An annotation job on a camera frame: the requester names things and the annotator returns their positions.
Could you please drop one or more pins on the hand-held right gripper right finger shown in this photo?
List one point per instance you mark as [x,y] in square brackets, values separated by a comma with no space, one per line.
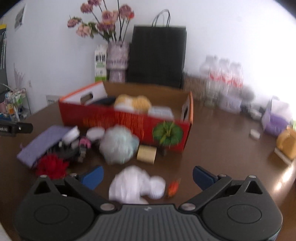
[203,177]

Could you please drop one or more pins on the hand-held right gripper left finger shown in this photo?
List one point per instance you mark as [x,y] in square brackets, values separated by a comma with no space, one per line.
[92,177]

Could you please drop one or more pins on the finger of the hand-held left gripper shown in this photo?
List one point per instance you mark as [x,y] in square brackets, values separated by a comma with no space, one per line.
[22,128]

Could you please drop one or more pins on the purple cloth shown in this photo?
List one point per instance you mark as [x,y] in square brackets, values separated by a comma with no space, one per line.
[44,143]

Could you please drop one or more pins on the small orange item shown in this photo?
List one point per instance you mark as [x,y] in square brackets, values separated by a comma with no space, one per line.
[173,187]

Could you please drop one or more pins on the white cloth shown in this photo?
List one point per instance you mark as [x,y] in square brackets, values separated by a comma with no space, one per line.
[129,187]

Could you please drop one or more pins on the red artificial flower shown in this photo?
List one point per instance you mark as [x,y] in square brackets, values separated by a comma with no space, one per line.
[52,166]

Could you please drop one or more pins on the pale green mesh bath sponge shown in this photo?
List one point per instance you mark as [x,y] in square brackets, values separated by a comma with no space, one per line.
[119,144]

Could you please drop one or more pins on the white round container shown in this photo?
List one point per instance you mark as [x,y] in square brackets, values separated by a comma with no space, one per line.
[96,134]

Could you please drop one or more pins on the cardboard tape roll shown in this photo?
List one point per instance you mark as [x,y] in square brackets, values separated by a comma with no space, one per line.
[146,154]

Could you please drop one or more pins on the red cardboard box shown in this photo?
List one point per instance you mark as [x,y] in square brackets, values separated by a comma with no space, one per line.
[115,120]

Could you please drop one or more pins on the white dried branch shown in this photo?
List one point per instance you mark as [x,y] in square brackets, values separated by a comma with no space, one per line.
[19,77]

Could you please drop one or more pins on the white round lid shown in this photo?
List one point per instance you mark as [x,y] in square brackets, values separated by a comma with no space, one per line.
[254,134]

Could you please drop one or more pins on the dark brown case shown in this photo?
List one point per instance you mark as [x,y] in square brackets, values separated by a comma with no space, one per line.
[104,101]

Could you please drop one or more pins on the white flat box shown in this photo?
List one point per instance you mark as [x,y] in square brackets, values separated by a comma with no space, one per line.
[160,113]

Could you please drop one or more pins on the white printed tin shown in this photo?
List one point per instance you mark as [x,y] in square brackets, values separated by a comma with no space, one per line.
[229,102]

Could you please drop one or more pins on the white paper strip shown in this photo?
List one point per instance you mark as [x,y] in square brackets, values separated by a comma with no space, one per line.
[282,156]

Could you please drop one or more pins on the yellow sponge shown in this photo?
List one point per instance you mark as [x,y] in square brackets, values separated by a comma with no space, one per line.
[131,102]

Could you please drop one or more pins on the clear jar of seeds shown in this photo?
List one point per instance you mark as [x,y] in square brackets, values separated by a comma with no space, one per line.
[194,87]

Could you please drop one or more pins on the yellow mug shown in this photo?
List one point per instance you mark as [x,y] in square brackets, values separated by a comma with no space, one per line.
[288,143]

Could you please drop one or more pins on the purple tissue box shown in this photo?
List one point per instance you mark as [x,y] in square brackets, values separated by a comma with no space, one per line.
[276,118]

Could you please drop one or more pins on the white round device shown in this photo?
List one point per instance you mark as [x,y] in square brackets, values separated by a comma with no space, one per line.
[248,93]

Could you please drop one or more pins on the green white milk carton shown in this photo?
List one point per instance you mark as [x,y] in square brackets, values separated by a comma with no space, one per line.
[101,64]

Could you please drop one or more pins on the purple textured vase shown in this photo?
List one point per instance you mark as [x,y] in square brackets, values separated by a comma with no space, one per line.
[118,62]

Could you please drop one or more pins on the black paper bag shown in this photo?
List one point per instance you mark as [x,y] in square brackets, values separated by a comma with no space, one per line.
[157,55]

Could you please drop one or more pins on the dried pink rose bouquet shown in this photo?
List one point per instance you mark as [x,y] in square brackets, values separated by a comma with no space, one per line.
[104,20]

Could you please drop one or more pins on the dark wall banner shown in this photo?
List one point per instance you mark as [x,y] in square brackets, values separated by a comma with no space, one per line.
[3,53]

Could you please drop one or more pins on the wall poster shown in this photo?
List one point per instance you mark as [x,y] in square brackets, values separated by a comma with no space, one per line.
[20,17]

